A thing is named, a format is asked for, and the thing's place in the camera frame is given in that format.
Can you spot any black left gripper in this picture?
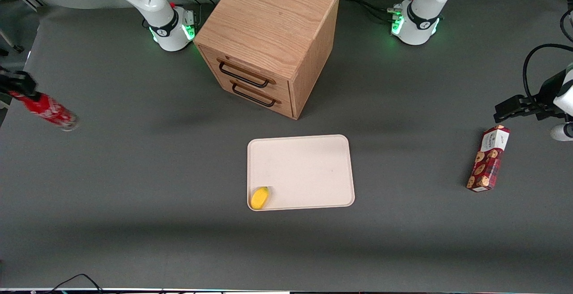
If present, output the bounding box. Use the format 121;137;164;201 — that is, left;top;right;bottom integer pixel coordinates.
493;69;570;124

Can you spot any red coke bottle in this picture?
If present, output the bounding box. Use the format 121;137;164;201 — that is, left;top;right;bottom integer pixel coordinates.
9;90;79;132

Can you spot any beige plastic tray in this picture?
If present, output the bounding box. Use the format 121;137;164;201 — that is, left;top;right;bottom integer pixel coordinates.
247;134;355;212

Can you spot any grey stand leg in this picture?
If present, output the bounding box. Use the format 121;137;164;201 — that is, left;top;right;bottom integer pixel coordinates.
0;29;25;56

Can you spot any red cookie box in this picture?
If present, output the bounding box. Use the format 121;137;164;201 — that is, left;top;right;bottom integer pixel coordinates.
466;124;511;193

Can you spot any wooden drawer cabinet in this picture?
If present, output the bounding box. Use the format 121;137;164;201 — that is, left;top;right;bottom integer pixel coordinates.
193;0;340;120

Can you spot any yellow toy mango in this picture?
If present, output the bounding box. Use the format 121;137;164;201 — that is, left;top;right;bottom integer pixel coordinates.
250;186;270;210

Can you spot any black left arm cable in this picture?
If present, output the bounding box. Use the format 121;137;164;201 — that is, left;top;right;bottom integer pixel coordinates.
523;43;573;104

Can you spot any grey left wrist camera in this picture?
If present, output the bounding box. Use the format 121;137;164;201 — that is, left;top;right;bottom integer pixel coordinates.
550;123;573;142

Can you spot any black cable loop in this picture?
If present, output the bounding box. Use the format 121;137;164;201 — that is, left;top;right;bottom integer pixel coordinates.
560;8;573;43

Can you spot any black left base cable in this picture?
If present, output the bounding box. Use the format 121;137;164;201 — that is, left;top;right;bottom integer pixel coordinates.
339;0;403;22

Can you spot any black table edge cable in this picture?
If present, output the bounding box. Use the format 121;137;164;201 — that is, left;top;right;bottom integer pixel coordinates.
43;273;104;294

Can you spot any black drawer handle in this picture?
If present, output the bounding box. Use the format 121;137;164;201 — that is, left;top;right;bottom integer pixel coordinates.
218;60;270;89
231;83;276;108

